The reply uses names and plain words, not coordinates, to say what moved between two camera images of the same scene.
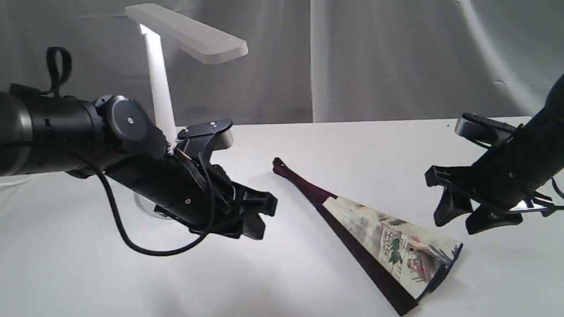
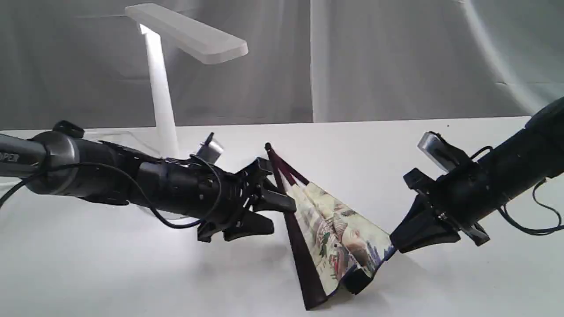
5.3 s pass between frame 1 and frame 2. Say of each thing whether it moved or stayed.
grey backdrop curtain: stayed
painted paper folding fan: moved
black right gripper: moved
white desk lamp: stayed
